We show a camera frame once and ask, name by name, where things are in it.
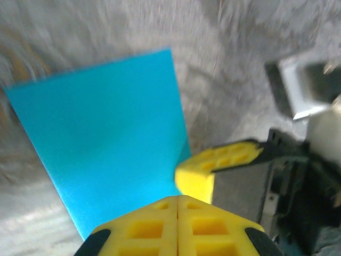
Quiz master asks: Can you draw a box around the blue square paper sheet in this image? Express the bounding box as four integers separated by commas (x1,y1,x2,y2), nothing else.
4,47,193,241

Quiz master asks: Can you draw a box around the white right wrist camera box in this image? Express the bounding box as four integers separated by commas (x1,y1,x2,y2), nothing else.
265,52,341,153

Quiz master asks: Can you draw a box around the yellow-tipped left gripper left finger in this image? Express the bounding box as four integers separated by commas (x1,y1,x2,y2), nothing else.
77,196,178,256

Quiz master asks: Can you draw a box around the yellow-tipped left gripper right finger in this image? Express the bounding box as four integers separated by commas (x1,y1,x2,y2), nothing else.
177,195,283,256

